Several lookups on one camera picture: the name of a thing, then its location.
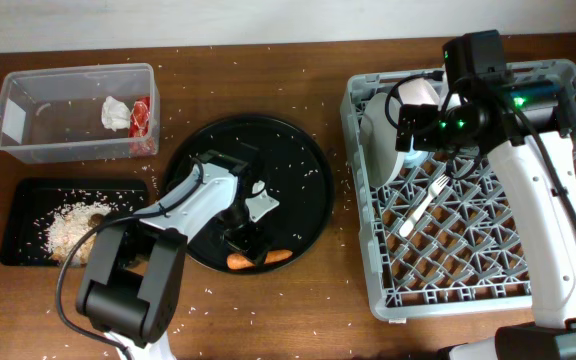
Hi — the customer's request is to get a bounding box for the orange carrot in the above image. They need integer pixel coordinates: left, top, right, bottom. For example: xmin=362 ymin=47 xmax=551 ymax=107
xmin=226 ymin=250 xmax=292 ymax=270

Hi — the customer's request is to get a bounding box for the light blue cup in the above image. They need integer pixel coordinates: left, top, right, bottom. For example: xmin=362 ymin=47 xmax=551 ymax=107
xmin=403 ymin=150 xmax=430 ymax=169

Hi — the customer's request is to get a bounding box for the white plastic fork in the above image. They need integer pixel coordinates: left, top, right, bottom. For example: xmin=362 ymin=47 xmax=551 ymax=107
xmin=398 ymin=174 xmax=450 ymax=237

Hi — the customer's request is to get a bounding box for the pink bowl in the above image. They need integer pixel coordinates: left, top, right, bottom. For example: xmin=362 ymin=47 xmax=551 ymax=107
xmin=397 ymin=78 xmax=440 ymax=106

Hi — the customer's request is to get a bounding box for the grey plate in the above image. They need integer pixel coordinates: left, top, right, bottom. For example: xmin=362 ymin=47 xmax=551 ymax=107
xmin=360 ymin=93 xmax=406 ymax=188

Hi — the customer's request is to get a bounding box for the red snack wrapper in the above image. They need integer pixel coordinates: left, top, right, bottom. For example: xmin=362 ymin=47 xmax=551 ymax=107
xmin=129 ymin=96 xmax=157 ymax=156

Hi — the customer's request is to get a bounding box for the brown food scrap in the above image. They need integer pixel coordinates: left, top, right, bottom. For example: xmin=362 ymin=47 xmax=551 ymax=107
xmin=88 ymin=214 xmax=104 ymax=228

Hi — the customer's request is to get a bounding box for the white napkin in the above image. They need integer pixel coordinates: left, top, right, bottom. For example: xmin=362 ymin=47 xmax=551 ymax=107
xmin=101 ymin=96 xmax=131 ymax=131

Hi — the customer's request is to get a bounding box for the rice and nuts pile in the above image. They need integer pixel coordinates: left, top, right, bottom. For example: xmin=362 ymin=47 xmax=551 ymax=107
xmin=44 ymin=202 xmax=112 ymax=262

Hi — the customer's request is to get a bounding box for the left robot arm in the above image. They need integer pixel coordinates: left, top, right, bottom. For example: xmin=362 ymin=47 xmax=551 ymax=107
xmin=76 ymin=149 xmax=279 ymax=359

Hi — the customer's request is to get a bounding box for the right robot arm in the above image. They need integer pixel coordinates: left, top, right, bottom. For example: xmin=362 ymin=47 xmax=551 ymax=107
xmin=387 ymin=30 xmax=576 ymax=359

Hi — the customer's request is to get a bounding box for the grey dishwasher rack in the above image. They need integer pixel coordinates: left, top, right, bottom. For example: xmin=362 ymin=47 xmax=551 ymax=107
xmin=340 ymin=58 xmax=576 ymax=323

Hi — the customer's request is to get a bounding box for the round black tray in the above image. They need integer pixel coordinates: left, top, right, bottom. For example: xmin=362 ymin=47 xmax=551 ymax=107
xmin=163 ymin=114 xmax=335 ymax=275

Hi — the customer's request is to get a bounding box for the black rectangular tray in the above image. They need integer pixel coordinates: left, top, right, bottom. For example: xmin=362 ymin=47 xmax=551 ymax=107
xmin=0 ymin=178 xmax=149 ymax=267

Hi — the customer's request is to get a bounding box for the clear plastic bin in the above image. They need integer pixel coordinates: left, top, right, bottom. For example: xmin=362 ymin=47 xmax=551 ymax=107
xmin=0 ymin=63 xmax=160 ymax=164

